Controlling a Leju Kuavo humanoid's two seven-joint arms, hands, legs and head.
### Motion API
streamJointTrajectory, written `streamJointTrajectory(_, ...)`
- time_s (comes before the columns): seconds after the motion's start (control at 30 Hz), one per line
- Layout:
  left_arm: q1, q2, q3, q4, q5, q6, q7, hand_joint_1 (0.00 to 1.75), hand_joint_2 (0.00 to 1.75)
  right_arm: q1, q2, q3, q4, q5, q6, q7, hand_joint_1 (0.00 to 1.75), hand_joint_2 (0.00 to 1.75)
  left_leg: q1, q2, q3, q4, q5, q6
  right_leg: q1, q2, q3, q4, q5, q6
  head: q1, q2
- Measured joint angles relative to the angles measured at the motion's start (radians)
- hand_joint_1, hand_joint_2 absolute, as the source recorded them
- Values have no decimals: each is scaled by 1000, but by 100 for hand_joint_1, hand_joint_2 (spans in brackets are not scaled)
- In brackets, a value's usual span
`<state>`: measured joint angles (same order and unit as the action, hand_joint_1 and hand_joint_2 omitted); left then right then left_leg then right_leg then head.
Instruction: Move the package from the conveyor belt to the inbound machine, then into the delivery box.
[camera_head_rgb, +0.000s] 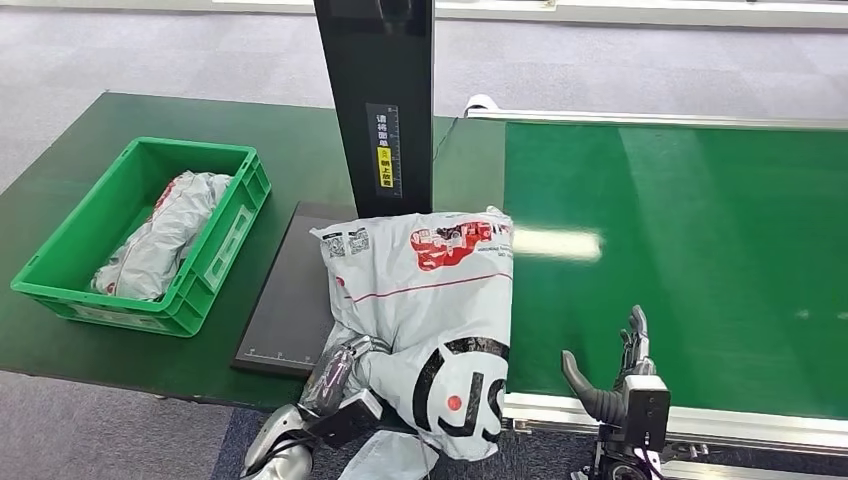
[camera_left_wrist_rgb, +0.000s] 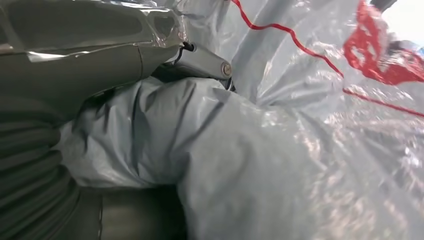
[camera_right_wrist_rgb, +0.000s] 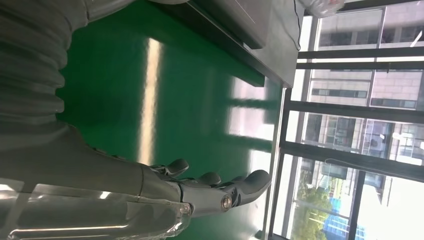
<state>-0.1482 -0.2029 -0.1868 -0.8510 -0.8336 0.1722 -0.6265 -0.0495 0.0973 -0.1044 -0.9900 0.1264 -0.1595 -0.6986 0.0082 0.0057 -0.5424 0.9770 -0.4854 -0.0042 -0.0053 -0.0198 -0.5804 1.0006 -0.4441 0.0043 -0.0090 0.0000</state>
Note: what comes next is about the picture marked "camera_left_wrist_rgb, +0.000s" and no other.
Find white mailer package black logo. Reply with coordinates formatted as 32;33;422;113
56;0;424;240

